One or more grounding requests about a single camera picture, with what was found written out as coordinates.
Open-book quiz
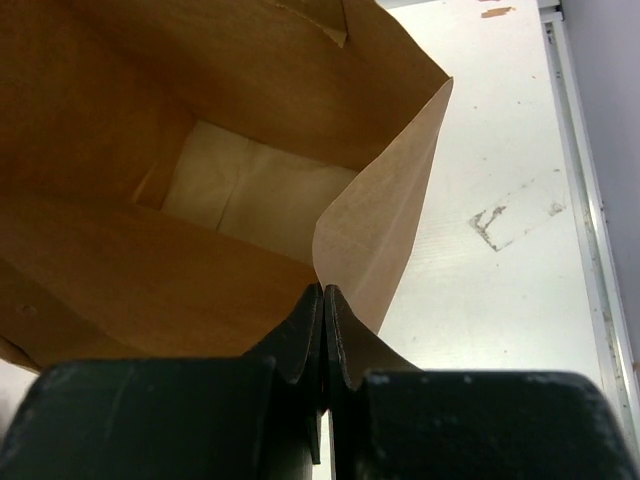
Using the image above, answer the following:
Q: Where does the aluminium right side rail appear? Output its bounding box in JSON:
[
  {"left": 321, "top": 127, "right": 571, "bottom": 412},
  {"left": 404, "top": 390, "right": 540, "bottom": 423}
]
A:
[{"left": 537, "top": 0, "right": 640, "bottom": 431}]

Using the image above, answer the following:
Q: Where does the brown paper bag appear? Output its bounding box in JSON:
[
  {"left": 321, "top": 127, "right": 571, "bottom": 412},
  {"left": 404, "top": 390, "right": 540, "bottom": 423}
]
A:
[{"left": 1, "top": 1, "right": 453, "bottom": 370}]

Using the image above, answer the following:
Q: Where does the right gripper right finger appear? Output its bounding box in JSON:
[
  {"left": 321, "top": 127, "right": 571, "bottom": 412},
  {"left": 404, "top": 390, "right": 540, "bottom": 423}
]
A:
[{"left": 324, "top": 286, "right": 639, "bottom": 479}]

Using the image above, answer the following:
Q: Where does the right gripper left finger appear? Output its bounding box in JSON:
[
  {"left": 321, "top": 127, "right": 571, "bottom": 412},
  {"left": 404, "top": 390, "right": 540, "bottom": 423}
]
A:
[{"left": 1, "top": 284, "right": 323, "bottom": 479}]

